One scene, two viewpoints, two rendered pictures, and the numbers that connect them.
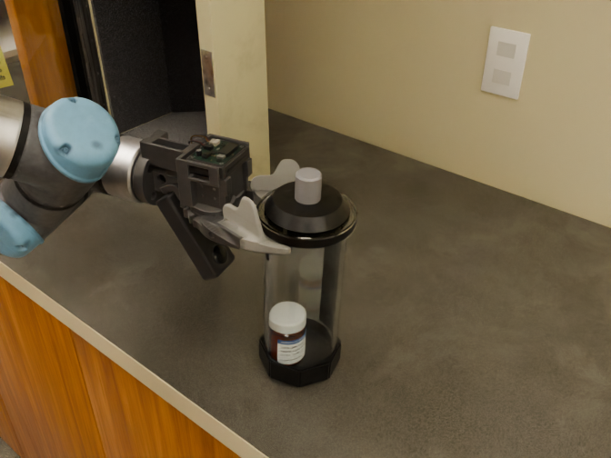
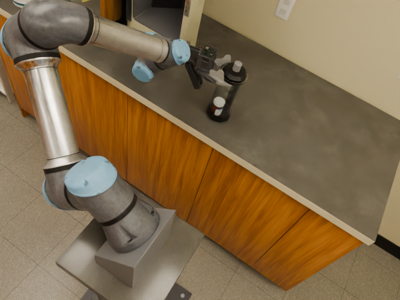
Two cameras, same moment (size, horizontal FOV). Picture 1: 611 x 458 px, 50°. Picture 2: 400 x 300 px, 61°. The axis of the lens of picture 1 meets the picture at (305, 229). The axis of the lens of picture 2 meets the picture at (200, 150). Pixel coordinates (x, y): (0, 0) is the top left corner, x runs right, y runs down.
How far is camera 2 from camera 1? 0.65 m
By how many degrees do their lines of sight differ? 24
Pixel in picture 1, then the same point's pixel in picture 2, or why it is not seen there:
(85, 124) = (184, 49)
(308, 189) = (238, 68)
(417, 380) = (252, 121)
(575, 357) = (295, 115)
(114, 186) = not seen: hidden behind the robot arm
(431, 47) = not seen: outside the picture
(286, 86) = not seen: outside the picture
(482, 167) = (268, 42)
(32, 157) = (169, 58)
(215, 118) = (186, 24)
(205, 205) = (202, 68)
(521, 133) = (285, 33)
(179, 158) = (199, 54)
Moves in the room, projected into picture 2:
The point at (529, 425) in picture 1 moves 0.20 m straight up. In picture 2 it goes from (283, 134) to (303, 101)
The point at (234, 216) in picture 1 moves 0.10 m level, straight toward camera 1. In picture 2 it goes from (213, 74) to (222, 94)
